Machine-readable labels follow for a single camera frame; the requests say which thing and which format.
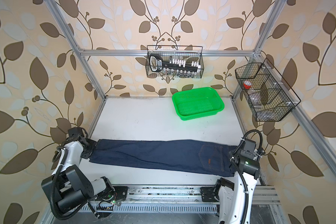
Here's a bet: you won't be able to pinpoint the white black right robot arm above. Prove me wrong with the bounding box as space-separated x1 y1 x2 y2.
216 138 260 224

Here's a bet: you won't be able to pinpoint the black handheld tool in basket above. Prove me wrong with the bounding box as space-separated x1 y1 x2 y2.
149 54 199 72

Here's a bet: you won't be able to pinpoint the black wire basket wall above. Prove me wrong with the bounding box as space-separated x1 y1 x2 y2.
235 58 301 122
145 45 204 79

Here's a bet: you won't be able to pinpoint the black wire basket right wall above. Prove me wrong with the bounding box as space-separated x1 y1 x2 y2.
235 58 301 122

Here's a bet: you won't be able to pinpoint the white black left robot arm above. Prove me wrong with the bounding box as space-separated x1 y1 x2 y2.
41 127 117 220

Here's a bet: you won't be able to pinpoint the green perforated plastic basket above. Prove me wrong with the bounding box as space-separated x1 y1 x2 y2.
172 87 225 121

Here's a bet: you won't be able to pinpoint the black wire basket back wall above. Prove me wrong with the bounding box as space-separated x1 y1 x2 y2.
145 45 204 79

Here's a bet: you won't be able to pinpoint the red capped clear bottle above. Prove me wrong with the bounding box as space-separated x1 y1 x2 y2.
243 80 261 106

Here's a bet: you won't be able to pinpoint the dark blue denim trousers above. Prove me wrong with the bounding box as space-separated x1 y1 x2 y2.
89 140 236 177

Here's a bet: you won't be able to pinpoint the aluminium frame structure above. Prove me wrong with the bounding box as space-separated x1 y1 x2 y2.
45 1 336 178

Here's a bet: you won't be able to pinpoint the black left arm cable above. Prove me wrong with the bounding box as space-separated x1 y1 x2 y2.
49 147 101 220

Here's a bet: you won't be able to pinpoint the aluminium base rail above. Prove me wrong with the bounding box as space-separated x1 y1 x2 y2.
39 183 286 224

